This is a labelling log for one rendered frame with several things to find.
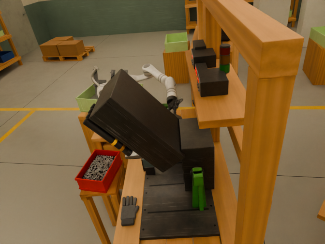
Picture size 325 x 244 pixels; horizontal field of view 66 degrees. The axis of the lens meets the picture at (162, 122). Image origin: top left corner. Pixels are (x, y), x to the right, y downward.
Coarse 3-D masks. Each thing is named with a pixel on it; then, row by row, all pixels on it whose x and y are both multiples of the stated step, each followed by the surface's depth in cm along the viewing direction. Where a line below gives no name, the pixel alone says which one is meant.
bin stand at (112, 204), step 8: (120, 168) 193; (120, 176) 190; (112, 184) 180; (80, 192) 177; (88, 192) 176; (96, 192) 176; (112, 192) 174; (88, 200) 179; (104, 200) 222; (112, 200) 179; (88, 208) 184; (96, 208) 191; (112, 208) 231; (96, 216) 190; (112, 216) 235; (96, 224) 195; (112, 224) 241; (104, 232) 204; (104, 240) 207
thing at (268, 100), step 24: (216, 24) 146; (216, 48) 153; (264, 96) 63; (288, 96) 63; (264, 120) 67; (264, 144) 72; (240, 168) 88; (264, 168) 77; (240, 192) 91; (264, 192) 83; (240, 216) 95; (264, 216) 90; (240, 240) 99
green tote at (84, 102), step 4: (92, 84) 292; (140, 84) 278; (88, 88) 284; (92, 88) 292; (84, 92) 279; (88, 92) 285; (92, 92) 293; (80, 96) 273; (84, 96) 279; (88, 96) 286; (76, 100) 268; (80, 100) 266; (84, 100) 264; (88, 100) 262; (92, 100) 260; (96, 100) 258; (80, 104) 270; (84, 104) 268; (88, 104) 266; (92, 104) 264; (80, 108) 273; (84, 108) 271; (88, 108) 269
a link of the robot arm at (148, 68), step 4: (148, 64) 208; (144, 68) 207; (148, 68) 205; (152, 68) 203; (144, 72) 209; (148, 72) 207; (152, 72) 201; (156, 72) 199; (160, 72) 199; (156, 76) 198; (160, 76) 194
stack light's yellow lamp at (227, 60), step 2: (220, 56) 120; (222, 56) 119; (224, 56) 119; (226, 56) 119; (228, 56) 119; (220, 58) 121; (222, 58) 120; (224, 58) 119; (226, 58) 119; (228, 58) 120; (220, 60) 121; (222, 60) 120; (224, 60) 120; (226, 60) 120; (228, 60) 120; (220, 62) 122; (222, 62) 121; (224, 62) 120; (226, 62) 120; (228, 62) 121; (222, 64) 121; (224, 64) 121; (226, 64) 121
